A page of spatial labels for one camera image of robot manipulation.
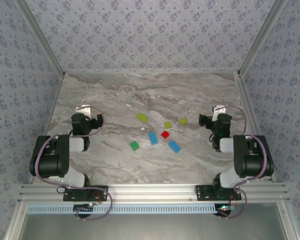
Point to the lime small lego brick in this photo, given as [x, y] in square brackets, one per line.
[168, 124]
[183, 121]

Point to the red small lego brick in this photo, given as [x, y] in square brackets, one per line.
[165, 135]

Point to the lime long lego brick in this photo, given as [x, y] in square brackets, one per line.
[142, 117]

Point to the blue long lego brick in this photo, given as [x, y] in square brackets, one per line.
[174, 146]
[153, 138]

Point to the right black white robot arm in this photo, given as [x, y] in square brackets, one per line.
[252, 160]

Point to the green small lego brick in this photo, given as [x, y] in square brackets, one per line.
[134, 146]

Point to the small black controller board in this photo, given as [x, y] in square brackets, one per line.
[81, 208]
[223, 211]

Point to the grey metal panel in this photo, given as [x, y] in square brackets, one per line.
[150, 227]

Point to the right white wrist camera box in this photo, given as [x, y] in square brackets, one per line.
[219, 110]

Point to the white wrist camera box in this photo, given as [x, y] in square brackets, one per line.
[219, 110]
[83, 109]

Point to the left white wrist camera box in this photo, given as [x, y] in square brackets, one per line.
[83, 109]

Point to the aluminium side rail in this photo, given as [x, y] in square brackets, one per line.
[253, 112]
[55, 100]

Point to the thin aluminium table rail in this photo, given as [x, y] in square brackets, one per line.
[150, 72]

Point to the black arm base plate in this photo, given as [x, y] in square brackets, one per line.
[202, 195]
[93, 199]

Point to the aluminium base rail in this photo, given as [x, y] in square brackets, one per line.
[150, 191]

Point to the aluminium corner post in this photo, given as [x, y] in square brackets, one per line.
[43, 37]
[259, 37]

